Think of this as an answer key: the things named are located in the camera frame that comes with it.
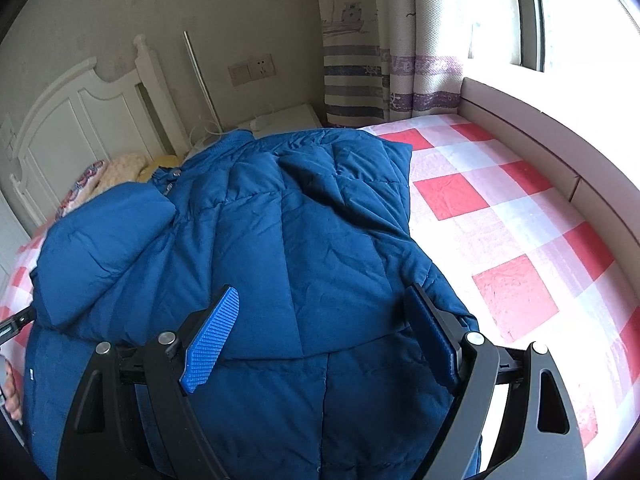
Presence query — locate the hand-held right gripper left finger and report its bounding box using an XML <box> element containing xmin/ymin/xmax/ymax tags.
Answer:
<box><xmin>56</xmin><ymin>285</ymin><xmax>241</xmax><ymax>480</ymax></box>

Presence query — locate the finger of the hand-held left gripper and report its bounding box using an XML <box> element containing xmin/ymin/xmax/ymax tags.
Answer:
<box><xmin>0</xmin><ymin>305</ymin><xmax>37</xmax><ymax>345</ymax></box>

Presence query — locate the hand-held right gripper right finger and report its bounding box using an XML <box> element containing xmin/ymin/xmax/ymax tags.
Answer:
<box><xmin>404</xmin><ymin>284</ymin><xmax>588</xmax><ymax>480</ymax></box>

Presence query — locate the blue puffer jacket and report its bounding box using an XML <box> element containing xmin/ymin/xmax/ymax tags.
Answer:
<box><xmin>22</xmin><ymin>129</ymin><xmax>483</xmax><ymax>480</ymax></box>

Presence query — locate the person's left hand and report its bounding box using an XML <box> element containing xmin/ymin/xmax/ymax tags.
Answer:
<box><xmin>0</xmin><ymin>354</ymin><xmax>24</xmax><ymax>423</ymax></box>

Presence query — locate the white wardrobe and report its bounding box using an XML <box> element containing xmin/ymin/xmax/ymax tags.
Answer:
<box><xmin>0</xmin><ymin>192</ymin><xmax>32</xmax><ymax>273</ymax></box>

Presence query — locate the red white checked bed sheet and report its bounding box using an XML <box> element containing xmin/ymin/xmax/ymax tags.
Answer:
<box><xmin>0</xmin><ymin>112</ymin><xmax>640</xmax><ymax>461</ymax></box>

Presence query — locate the patterned round pillow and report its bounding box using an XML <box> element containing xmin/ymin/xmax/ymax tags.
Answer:
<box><xmin>56</xmin><ymin>160</ymin><xmax>108</xmax><ymax>218</ymax></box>

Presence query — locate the yellow cushion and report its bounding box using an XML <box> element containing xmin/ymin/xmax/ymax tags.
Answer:
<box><xmin>137</xmin><ymin>155</ymin><xmax>183</xmax><ymax>183</ymax></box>

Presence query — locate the beige plush blanket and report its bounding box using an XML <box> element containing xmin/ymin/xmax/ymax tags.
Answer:
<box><xmin>95</xmin><ymin>152</ymin><xmax>151</xmax><ymax>193</ymax></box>

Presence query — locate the white wooden headboard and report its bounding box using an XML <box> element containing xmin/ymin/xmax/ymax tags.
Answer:
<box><xmin>10</xmin><ymin>35</ymin><xmax>188</xmax><ymax>233</ymax></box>

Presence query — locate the white nightstand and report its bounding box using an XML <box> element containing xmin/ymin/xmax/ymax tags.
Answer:
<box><xmin>187</xmin><ymin>104</ymin><xmax>326</xmax><ymax>158</ymax></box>

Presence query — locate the beige window ledge panel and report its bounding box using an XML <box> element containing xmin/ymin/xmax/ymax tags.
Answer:
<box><xmin>457</xmin><ymin>76</ymin><xmax>640</xmax><ymax>261</ymax></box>

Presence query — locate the thin white rod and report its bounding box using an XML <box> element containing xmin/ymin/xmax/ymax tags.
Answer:
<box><xmin>182</xmin><ymin>31</ymin><xmax>221</xmax><ymax>133</ymax></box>

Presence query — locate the striped printed curtain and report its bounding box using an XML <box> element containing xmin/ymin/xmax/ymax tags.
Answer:
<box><xmin>315</xmin><ymin>0</ymin><xmax>531</xmax><ymax>128</ymax></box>

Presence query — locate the window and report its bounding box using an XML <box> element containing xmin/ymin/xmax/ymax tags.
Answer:
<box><xmin>520</xmin><ymin>0</ymin><xmax>640</xmax><ymax>91</ymax></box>

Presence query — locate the white cable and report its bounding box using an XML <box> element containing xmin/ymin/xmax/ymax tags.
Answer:
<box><xmin>187</xmin><ymin>109</ymin><xmax>223</xmax><ymax>153</ymax></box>

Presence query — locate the beige wall socket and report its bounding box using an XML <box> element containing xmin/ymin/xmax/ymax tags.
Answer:
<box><xmin>228</xmin><ymin>54</ymin><xmax>277</xmax><ymax>85</ymax></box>

